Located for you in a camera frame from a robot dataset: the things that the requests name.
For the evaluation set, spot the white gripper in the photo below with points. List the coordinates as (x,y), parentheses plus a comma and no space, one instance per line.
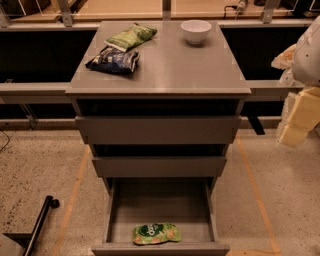
(308,58)

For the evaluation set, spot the green rice chip bag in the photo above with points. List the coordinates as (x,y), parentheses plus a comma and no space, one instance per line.
(156,233)

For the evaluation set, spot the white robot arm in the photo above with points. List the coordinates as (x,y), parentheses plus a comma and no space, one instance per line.
(300,63)

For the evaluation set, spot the grey drawer cabinet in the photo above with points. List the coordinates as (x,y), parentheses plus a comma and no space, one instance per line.
(173,79)

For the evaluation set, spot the grey open bottom drawer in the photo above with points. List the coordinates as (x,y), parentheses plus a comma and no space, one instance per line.
(184,202)

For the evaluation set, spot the green snack bag on counter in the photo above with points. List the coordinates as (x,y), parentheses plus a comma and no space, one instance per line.
(131,37)

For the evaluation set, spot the dark blue snack bag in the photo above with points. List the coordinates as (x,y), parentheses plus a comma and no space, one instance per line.
(113,61)

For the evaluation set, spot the grey top drawer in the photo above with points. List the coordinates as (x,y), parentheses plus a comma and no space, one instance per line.
(143,130)

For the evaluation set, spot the grey middle drawer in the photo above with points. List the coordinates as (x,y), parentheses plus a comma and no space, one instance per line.
(159,166)

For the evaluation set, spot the white bowl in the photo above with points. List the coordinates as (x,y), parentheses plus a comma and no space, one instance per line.
(195,31)

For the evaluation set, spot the black bar with wheel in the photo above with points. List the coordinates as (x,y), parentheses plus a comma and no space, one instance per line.
(49,202)

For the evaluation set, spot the grey metal rail shelf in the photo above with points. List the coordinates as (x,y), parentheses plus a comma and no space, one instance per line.
(54,93)

